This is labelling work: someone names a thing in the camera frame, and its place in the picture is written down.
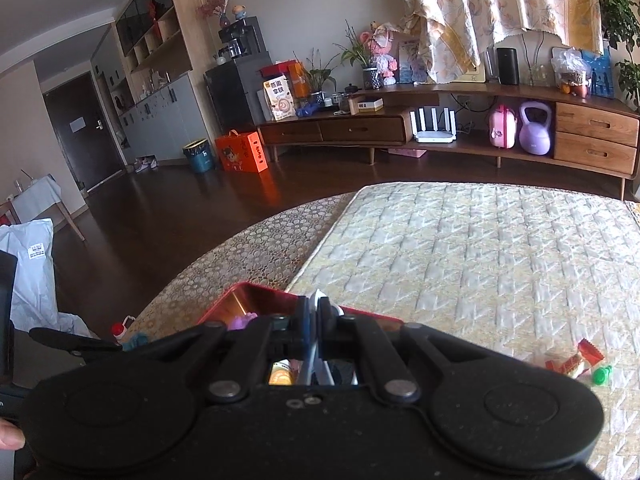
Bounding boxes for black cylinder speaker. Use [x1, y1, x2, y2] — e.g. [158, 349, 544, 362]
[495, 47, 519, 85]

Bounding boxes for cream quilted blanket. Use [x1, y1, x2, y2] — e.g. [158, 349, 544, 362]
[284, 182, 640, 480]

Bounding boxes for wall cabinet with shelves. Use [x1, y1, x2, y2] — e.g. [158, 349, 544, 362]
[92, 0, 212, 162]

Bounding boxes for vase with dried flowers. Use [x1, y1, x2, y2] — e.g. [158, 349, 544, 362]
[196, 0, 239, 29]

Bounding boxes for small leafy potted plant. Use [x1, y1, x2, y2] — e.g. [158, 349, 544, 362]
[292, 49, 342, 107]

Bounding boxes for white wifi router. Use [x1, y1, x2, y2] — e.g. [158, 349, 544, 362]
[409, 107, 457, 145]

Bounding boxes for teal trash bin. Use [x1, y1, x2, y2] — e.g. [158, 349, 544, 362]
[182, 138, 216, 175]

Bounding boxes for purple kettlebell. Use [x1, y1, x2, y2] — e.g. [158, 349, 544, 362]
[518, 100, 555, 156]

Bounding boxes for dark wooden door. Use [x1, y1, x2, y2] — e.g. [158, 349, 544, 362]
[42, 70, 126, 194]

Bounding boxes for flat red gift box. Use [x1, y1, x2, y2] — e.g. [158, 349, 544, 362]
[258, 59, 297, 79]

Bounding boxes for tall plant in white pot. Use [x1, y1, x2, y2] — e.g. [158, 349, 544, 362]
[597, 0, 640, 112]

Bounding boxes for printed card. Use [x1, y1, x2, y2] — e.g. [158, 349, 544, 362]
[397, 37, 426, 85]

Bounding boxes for purple hexagon packet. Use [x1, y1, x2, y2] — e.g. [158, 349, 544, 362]
[227, 312, 259, 332]

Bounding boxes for person's left hand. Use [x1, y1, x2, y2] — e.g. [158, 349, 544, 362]
[0, 419, 26, 452]

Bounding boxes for floral cloth cover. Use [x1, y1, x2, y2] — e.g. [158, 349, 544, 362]
[399, 0, 609, 84]

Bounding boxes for pale red-edged candy wrapper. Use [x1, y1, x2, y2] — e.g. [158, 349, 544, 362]
[544, 354, 587, 379]

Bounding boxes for pink plush doll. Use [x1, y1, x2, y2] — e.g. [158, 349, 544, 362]
[357, 22, 400, 86]

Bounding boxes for orange gift box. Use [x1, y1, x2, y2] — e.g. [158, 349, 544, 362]
[214, 130, 270, 174]

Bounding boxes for wooden tv cabinet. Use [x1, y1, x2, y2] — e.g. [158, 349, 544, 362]
[255, 81, 640, 202]

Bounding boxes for plant in striped pot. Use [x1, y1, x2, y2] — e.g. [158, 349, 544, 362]
[334, 19, 384, 91]

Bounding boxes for white snack bag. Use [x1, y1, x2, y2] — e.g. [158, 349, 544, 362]
[263, 75, 297, 122]

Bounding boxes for small table with white cloth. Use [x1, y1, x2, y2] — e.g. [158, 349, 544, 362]
[0, 173, 87, 242]

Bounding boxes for bottle with red cap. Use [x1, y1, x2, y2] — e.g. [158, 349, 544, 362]
[110, 315, 137, 347]

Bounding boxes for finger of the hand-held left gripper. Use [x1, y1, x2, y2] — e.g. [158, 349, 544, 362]
[28, 326, 124, 356]

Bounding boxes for black mini fridge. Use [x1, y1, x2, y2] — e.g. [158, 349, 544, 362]
[203, 57, 266, 134]

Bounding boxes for white sunglasses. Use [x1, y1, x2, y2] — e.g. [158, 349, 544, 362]
[297, 289, 347, 387]

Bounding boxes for pink toy suitcase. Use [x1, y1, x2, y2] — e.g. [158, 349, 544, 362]
[488, 103, 520, 150]

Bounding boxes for small tan box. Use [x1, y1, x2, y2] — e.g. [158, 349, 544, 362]
[348, 95, 385, 114]

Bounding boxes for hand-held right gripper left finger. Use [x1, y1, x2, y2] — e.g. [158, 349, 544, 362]
[150, 296, 315, 406]

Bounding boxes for orange carton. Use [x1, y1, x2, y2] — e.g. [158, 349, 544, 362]
[287, 61, 309, 99]

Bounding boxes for red candy wrapper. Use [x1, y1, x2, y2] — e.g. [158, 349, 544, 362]
[576, 338, 606, 367]

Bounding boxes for white plastic bag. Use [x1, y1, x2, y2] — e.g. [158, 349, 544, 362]
[0, 218, 94, 339]

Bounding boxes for black coffee machine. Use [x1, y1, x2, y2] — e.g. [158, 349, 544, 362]
[217, 16, 266, 64]

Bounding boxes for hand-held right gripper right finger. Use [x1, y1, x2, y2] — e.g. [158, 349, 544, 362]
[318, 296, 487, 406]

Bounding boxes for clear plastic bag with fruit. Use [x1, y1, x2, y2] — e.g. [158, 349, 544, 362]
[549, 47, 594, 97]

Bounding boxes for red metal box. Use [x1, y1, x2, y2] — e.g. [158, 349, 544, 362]
[197, 282, 404, 387]

